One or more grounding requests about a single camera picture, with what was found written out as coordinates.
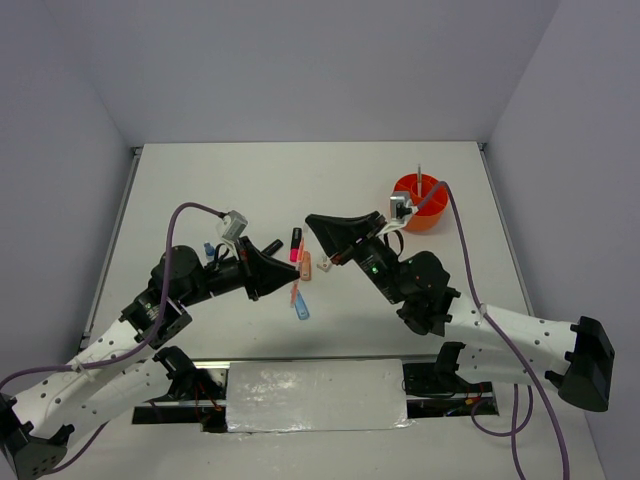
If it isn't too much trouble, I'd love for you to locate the thin orange pen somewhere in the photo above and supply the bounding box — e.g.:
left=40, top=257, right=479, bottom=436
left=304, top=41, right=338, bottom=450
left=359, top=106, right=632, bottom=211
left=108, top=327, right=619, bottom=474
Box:
left=289, top=280, right=299, bottom=308

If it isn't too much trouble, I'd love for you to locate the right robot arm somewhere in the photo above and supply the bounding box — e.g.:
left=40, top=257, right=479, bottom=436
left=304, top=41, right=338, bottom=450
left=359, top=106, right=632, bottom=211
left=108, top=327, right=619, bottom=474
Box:
left=305, top=211, right=615, bottom=412

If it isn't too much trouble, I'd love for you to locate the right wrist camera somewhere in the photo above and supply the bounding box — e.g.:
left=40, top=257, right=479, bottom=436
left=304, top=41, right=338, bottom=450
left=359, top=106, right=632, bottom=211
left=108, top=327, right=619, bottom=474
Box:
left=380, top=191, right=418, bottom=235

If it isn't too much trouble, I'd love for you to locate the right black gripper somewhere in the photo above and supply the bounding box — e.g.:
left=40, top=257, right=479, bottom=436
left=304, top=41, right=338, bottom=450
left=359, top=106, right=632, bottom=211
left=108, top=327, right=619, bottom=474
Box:
left=305, top=210, right=405, bottom=304

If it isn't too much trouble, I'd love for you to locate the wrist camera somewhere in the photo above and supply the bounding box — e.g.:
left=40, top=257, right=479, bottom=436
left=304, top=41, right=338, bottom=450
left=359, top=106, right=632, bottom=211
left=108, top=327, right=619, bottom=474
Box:
left=217, top=210, right=248, bottom=249
left=380, top=191, right=418, bottom=235

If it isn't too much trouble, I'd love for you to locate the small blue-capped bottle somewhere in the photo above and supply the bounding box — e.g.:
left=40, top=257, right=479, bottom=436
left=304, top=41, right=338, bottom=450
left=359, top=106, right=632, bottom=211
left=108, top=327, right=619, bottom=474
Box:
left=203, top=242, right=216, bottom=263

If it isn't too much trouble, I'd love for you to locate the orange translucent correction tape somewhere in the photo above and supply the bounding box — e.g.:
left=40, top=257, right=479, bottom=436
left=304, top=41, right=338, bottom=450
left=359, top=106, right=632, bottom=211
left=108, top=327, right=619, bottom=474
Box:
left=299, top=251, right=312, bottom=281

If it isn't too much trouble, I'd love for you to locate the white foil-covered panel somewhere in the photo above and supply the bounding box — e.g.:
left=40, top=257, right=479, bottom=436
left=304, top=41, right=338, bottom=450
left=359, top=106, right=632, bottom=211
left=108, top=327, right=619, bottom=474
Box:
left=226, top=359, right=410, bottom=433

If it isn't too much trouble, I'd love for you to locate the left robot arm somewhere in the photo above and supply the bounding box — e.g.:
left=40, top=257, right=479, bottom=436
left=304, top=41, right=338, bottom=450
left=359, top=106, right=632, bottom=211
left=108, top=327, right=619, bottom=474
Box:
left=1, top=237, right=299, bottom=479

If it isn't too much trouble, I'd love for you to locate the small white staples box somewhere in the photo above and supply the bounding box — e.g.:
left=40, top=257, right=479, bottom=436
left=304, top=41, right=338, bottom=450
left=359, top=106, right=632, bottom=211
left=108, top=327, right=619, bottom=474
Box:
left=317, top=256, right=333, bottom=272

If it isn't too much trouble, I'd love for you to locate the orange round organizer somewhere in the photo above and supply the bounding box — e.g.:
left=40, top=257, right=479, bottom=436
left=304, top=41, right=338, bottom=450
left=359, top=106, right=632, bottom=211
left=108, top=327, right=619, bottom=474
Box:
left=394, top=173, right=449, bottom=233

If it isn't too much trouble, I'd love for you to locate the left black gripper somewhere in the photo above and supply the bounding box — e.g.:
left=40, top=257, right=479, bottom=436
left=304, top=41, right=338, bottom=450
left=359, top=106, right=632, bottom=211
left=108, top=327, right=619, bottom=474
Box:
left=179, top=235, right=300, bottom=307

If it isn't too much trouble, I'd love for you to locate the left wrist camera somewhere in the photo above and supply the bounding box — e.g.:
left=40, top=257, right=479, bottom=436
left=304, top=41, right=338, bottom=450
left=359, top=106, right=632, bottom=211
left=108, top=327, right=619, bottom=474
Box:
left=217, top=210, right=248, bottom=249

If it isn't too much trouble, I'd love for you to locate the pink black highlighter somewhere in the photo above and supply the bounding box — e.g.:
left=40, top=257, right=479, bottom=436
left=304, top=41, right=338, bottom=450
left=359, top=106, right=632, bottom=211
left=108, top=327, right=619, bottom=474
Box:
left=289, top=227, right=304, bottom=264

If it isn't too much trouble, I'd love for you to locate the orange black highlighter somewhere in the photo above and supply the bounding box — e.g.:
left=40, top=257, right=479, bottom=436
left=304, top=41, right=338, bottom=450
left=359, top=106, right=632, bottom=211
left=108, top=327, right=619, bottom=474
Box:
left=263, top=239, right=283, bottom=256

